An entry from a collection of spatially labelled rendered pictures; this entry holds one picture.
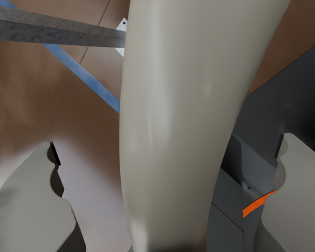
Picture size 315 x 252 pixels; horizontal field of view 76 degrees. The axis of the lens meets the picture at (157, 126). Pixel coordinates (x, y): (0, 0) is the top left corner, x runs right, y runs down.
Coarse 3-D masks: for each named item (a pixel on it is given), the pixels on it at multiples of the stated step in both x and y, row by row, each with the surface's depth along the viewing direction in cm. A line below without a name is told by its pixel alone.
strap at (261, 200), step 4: (272, 192) 137; (264, 196) 140; (256, 200) 143; (260, 200) 142; (264, 200) 141; (252, 204) 145; (256, 204) 144; (260, 204) 142; (244, 208) 148; (248, 208) 147; (252, 208) 146; (244, 212) 149; (248, 212) 148; (244, 216) 150
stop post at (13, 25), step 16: (0, 16) 63; (16, 16) 69; (32, 16) 75; (48, 16) 83; (0, 32) 65; (16, 32) 70; (32, 32) 74; (48, 32) 80; (64, 32) 86; (80, 32) 94; (96, 32) 106; (112, 32) 122
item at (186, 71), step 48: (144, 0) 3; (192, 0) 3; (240, 0) 3; (288, 0) 3; (144, 48) 4; (192, 48) 3; (240, 48) 3; (144, 96) 4; (192, 96) 4; (240, 96) 4; (144, 144) 4; (192, 144) 4; (144, 192) 5; (192, 192) 5; (144, 240) 6; (192, 240) 6
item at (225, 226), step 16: (224, 176) 139; (224, 192) 124; (240, 192) 136; (224, 208) 112; (240, 208) 122; (208, 224) 95; (224, 224) 102; (240, 224) 110; (208, 240) 88; (224, 240) 94; (240, 240) 101
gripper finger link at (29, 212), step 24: (48, 144) 11; (24, 168) 9; (48, 168) 9; (0, 192) 8; (24, 192) 8; (48, 192) 8; (0, 216) 7; (24, 216) 7; (48, 216) 7; (72, 216) 7; (0, 240) 6; (24, 240) 6; (48, 240) 6; (72, 240) 7
